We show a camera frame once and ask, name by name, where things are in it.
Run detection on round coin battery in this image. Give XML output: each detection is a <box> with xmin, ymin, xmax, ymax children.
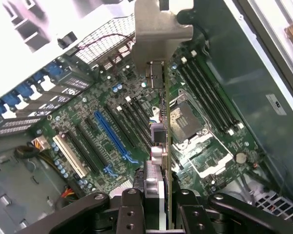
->
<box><xmin>235</xmin><ymin>152</ymin><xmax>248</xmax><ymax>164</ymax></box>

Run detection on CPU socket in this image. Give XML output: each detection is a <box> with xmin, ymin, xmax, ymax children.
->
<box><xmin>169</xmin><ymin>99</ymin><xmax>204</xmax><ymax>142</ymax></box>

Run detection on white expansion slot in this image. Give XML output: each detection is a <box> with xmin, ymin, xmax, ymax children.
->
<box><xmin>52</xmin><ymin>134</ymin><xmax>89</xmax><ymax>179</ymax></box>

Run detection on black RAM slot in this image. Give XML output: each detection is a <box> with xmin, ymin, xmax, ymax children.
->
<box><xmin>188</xmin><ymin>49</ymin><xmax>245</xmax><ymax>130</ymax></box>
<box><xmin>180</xmin><ymin>57</ymin><xmax>235</xmax><ymax>137</ymax></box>

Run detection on white sticker on case wall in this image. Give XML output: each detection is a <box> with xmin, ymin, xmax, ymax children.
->
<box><xmin>265</xmin><ymin>93</ymin><xmax>288</xmax><ymax>116</ymax></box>

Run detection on yellow and black power wires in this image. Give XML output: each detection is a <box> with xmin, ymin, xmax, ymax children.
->
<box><xmin>14</xmin><ymin>143</ymin><xmax>77</xmax><ymax>201</ymax></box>

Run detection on green motherboard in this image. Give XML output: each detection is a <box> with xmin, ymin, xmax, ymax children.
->
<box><xmin>33</xmin><ymin>40</ymin><xmax>262</xmax><ymax>196</ymax></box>

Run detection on open black PC case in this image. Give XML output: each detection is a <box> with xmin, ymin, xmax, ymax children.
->
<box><xmin>0</xmin><ymin>0</ymin><xmax>293</xmax><ymax>234</ymax></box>

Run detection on thin dark red wire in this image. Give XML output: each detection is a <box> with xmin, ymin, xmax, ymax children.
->
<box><xmin>77</xmin><ymin>33</ymin><xmax>135</xmax><ymax>64</ymax></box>

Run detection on black intrusion switch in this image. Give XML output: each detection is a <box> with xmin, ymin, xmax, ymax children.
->
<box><xmin>57</xmin><ymin>32</ymin><xmax>78</xmax><ymax>50</ymax></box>

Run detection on black expansion slot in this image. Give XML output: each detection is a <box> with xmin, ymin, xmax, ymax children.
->
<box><xmin>63</xmin><ymin>130</ymin><xmax>101</xmax><ymax>173</ymax></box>
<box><xmin>76</xmin><ymin>120</ymin><xmax>111</xmax><ymax>169</ymax></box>

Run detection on metal socket cover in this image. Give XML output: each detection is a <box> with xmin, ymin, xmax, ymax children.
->
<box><xmin>172</xmin><ymin>132</ymin><xmax>235</xmax><ymax>179</ymax></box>

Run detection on blue expansion slot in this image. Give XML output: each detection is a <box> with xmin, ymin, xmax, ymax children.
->
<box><xmin>93</xmin><ymin>110</ymin><xmax>140</xmax><ymax>165</ymax></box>

